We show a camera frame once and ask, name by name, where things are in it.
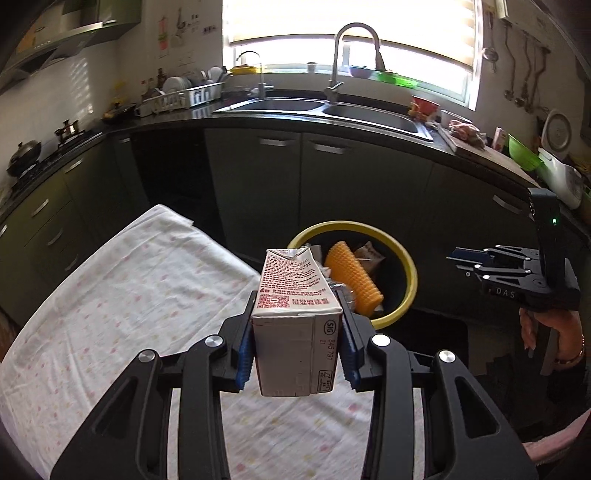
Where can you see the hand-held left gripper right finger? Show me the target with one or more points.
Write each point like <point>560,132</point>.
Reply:
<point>351,360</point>

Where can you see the black frying pan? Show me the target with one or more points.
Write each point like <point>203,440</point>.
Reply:
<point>117,113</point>

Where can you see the raw meat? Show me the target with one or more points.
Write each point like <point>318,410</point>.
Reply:
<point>464,129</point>

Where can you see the dark sauce bottle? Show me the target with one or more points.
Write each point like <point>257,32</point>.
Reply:
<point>160,78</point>

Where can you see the window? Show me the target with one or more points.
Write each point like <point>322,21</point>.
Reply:
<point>415,37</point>

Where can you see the red bowl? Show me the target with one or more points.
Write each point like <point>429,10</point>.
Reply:
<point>427,105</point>

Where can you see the cutting board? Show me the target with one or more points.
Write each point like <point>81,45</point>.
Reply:
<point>461,148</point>

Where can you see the green colander bowl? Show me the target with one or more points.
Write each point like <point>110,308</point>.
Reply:
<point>524,154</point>

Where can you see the small pink carton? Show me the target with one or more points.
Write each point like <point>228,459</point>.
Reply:
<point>498,138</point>

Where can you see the purple bowl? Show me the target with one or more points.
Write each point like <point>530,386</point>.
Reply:
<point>360,71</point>

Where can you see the black wok with lid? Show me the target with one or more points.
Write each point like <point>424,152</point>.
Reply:
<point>25,157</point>

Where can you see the steel double sink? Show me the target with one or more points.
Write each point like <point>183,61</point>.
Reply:
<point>369,117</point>

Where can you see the person's right hand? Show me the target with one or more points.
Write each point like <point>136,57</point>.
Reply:
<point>571,332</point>

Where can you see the pink green wall ornament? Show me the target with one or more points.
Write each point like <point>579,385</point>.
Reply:
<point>162,37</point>

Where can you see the large steel faucet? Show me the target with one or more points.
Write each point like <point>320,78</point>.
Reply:
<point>334,69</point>

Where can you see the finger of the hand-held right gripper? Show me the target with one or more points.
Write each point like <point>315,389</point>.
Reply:
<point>466,255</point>
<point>503,273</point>

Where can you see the orange foam fruit net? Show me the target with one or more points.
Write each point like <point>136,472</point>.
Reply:
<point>355,277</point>

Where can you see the white floral tablecloth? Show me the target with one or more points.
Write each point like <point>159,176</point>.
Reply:
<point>138,300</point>

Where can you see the dark brown snack wrapper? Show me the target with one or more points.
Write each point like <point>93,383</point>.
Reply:
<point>371,256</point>

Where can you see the green base cabinets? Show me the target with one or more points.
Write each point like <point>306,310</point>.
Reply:
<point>258,184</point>

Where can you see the white plate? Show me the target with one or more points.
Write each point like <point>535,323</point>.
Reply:
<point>175,84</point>

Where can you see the hanging skimmer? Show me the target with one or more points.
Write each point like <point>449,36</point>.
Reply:
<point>180,25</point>

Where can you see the white dish rack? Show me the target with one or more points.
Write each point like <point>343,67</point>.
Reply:
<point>184,99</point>

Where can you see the green wall cabinets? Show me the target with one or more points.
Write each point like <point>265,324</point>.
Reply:
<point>120,18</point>

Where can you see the gas stove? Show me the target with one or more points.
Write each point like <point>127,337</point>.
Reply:
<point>55,154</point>

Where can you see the yellow rimmed trash bin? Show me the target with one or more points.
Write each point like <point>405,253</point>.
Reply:
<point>351,225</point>

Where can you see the hanging steel strainer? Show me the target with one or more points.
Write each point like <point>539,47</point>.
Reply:
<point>491,54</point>

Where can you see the small steel faucet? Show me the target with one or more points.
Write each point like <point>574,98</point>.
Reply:
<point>261,83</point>

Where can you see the steel range hood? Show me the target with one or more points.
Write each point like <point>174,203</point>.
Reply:
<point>55,41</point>

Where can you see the milk carton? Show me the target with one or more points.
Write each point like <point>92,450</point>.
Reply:
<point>286,350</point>

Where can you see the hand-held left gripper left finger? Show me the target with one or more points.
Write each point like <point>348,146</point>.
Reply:
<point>243,364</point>

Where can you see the green tray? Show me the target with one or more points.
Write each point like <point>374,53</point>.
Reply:
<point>395,79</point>

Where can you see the hanging steel ladle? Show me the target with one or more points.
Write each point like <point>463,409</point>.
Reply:
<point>521,99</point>

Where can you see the white rice cooker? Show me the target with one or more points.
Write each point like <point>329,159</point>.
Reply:
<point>561,175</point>

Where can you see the yellow container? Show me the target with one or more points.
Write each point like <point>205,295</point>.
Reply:
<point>242,70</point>

